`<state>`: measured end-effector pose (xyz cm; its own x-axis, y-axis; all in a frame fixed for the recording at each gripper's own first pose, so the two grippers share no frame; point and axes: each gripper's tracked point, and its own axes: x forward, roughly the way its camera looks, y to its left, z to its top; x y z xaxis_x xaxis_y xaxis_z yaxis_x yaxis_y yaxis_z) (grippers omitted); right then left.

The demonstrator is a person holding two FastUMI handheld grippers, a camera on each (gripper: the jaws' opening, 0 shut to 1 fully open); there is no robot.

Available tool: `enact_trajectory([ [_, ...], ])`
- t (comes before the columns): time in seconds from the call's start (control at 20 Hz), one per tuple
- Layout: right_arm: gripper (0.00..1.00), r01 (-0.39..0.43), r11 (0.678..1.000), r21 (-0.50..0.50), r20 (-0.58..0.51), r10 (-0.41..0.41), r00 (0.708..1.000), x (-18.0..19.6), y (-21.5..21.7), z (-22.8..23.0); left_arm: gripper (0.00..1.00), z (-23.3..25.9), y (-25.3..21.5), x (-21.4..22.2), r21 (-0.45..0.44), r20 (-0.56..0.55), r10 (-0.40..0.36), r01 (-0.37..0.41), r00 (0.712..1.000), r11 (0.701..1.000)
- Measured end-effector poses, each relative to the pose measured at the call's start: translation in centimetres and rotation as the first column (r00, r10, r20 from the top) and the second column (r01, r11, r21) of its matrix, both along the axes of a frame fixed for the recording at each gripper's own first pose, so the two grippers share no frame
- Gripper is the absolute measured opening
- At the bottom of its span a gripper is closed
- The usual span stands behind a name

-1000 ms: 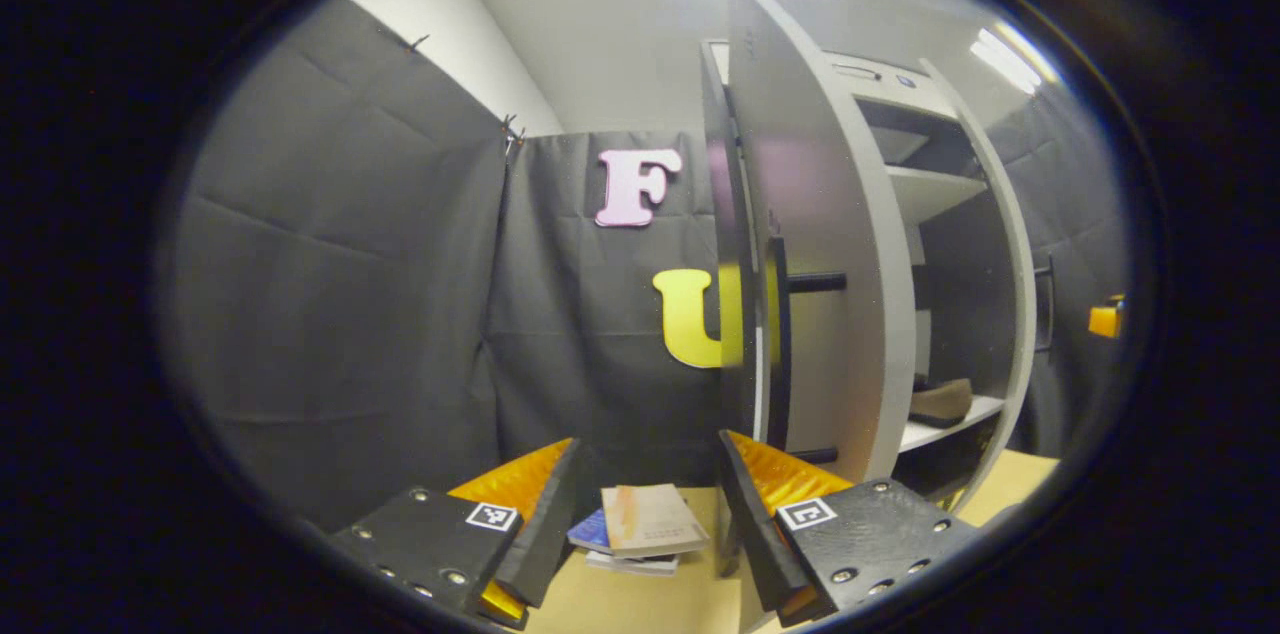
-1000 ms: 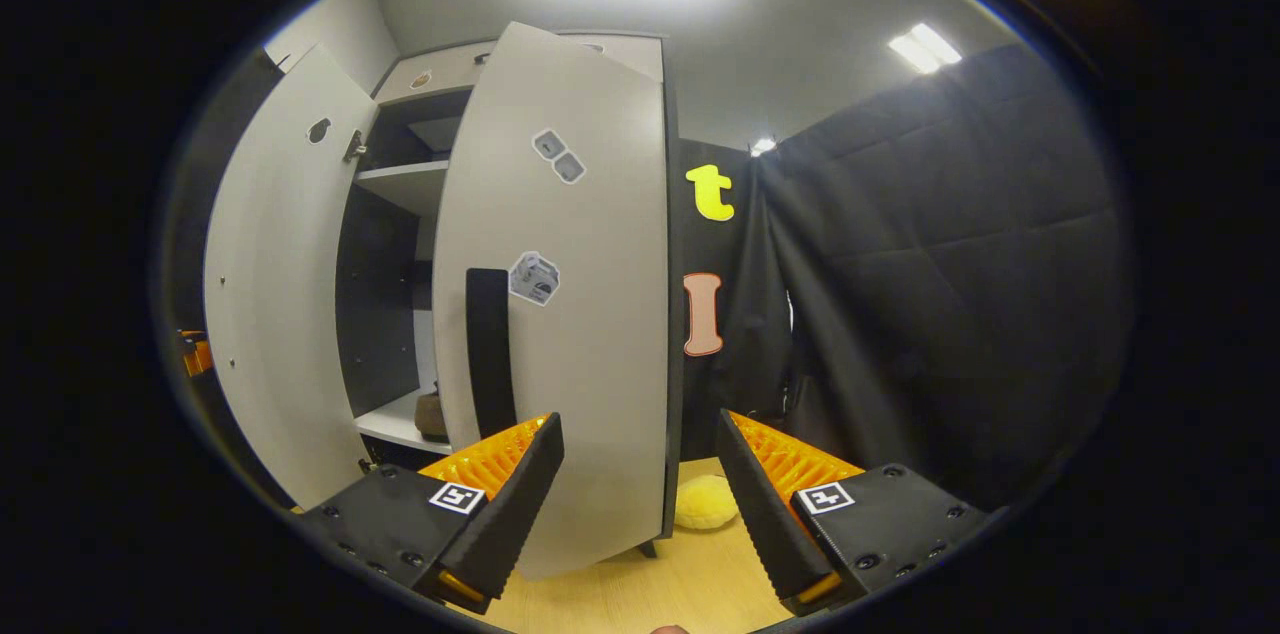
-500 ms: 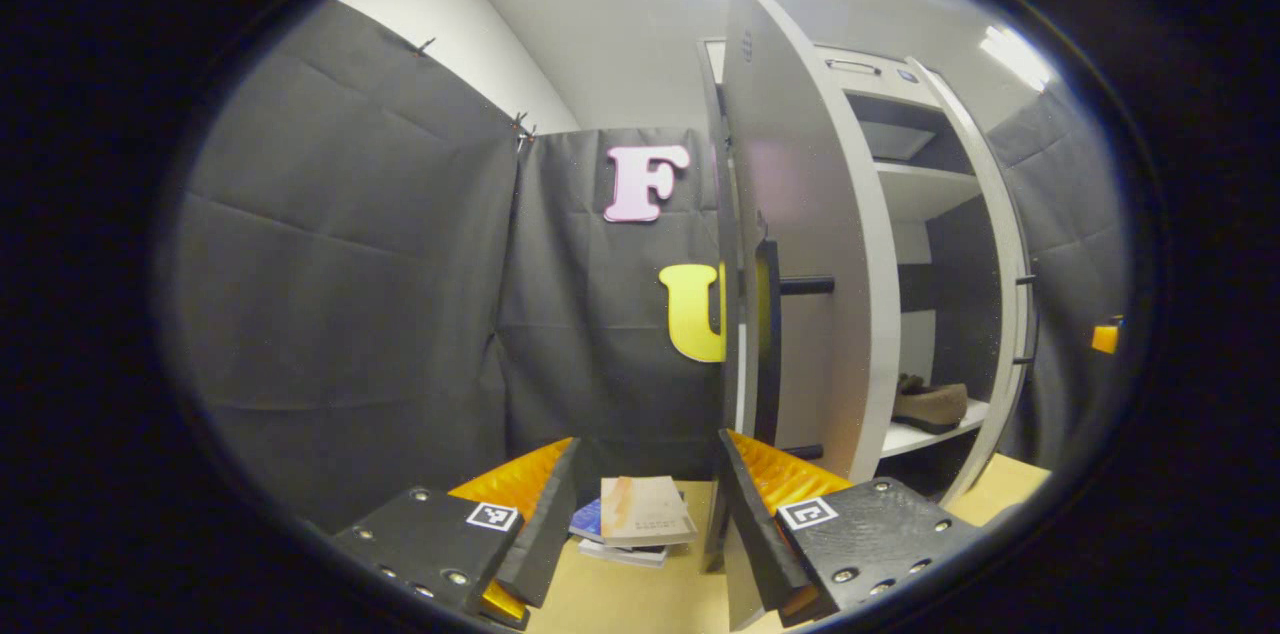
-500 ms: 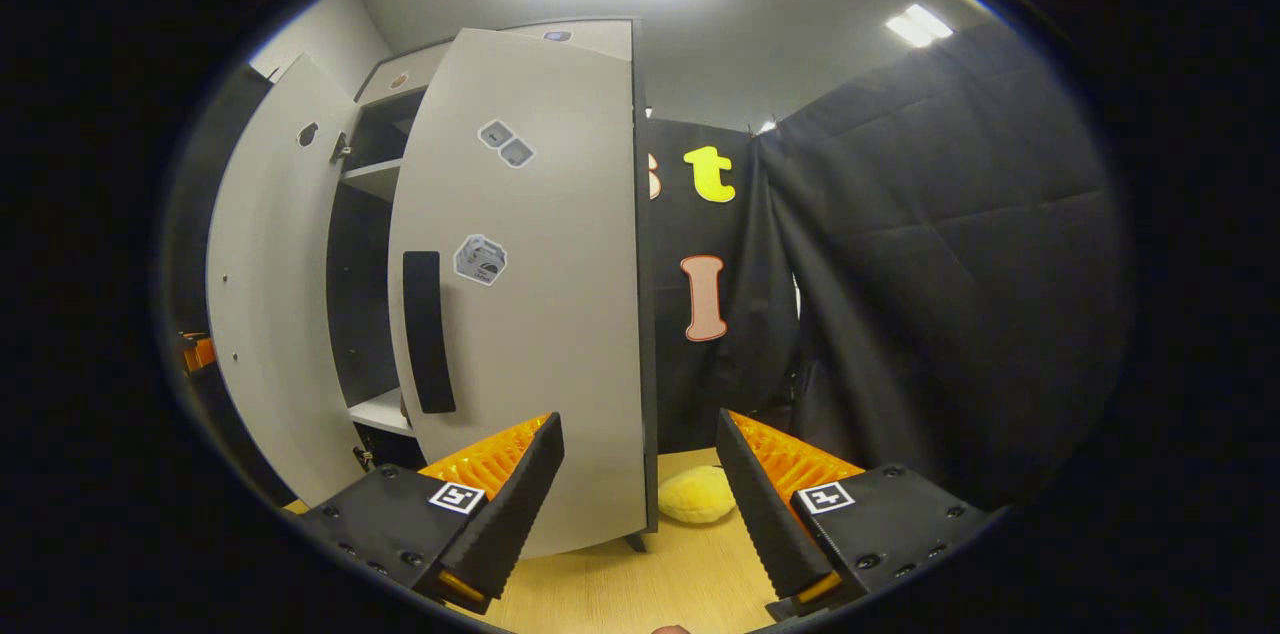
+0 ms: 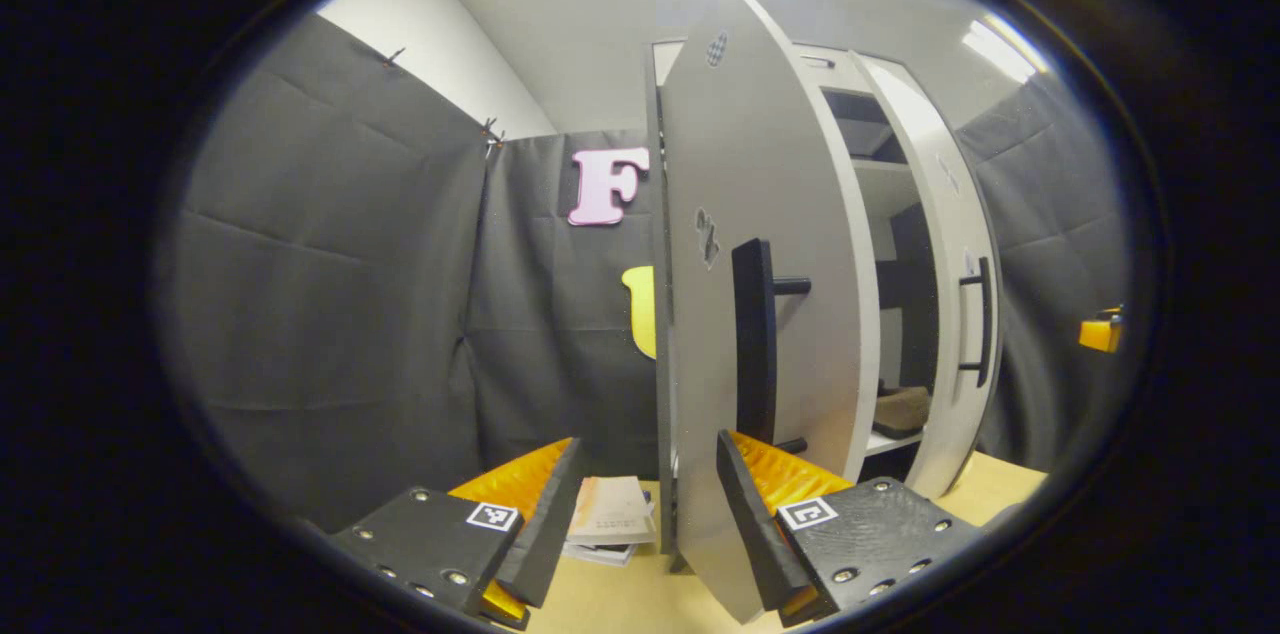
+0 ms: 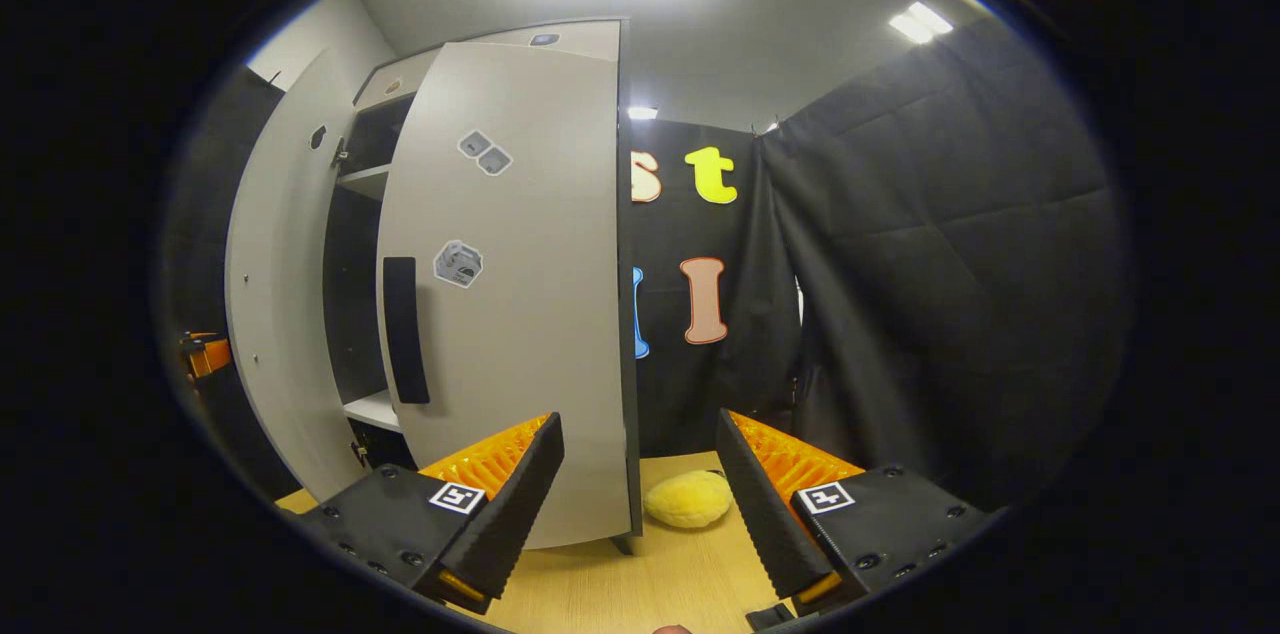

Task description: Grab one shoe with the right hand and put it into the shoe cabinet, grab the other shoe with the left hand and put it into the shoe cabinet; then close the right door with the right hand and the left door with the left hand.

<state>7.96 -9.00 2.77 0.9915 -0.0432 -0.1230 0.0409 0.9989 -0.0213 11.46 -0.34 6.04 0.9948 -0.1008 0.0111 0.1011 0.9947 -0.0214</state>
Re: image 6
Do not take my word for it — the black backdrop cloth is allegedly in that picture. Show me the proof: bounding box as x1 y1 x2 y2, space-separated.
160 14 1136 515

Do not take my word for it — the grey shoe cabinet door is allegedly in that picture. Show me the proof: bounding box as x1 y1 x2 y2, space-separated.
375 42 633 550
225 49 366 505

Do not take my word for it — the grey shoe cabinet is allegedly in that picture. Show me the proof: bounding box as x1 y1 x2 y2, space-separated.
322 18 644 555

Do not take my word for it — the yellow plush toy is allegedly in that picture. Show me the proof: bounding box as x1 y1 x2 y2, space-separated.
643 470 734 529

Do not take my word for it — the small ceiling light panel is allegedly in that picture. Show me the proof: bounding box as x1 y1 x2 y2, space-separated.
888 1 955 45

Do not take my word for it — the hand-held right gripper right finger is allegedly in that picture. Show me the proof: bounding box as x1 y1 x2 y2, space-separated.
715 407 1006 617

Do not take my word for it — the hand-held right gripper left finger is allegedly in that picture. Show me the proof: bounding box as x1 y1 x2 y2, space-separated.
298 412 566 615

